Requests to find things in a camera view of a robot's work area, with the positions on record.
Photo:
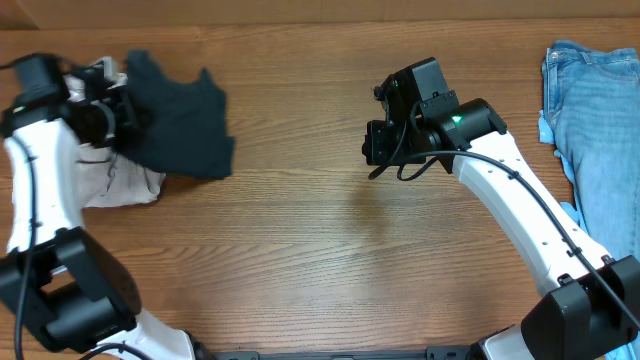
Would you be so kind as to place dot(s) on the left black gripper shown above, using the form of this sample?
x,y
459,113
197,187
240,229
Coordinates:
x,y
104,142

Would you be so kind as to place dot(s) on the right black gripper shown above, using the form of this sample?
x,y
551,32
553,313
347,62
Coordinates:
x,y
378,148

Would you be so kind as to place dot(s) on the black Nike t-shirt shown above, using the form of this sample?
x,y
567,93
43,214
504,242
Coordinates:
x,y
182,126

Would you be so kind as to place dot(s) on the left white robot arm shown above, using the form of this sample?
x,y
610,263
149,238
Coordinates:
x,y
66,289

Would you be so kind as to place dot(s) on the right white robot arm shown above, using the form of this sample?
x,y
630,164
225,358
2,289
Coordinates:
x,y
589,301

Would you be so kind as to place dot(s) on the beige folded trousers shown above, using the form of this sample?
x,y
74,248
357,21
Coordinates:
x,y
108,179

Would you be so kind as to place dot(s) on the blue denim jeans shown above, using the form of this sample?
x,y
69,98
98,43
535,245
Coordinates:
x,y
591,115

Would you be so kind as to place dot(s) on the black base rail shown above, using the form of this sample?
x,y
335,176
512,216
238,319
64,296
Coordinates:
x,y
456,352

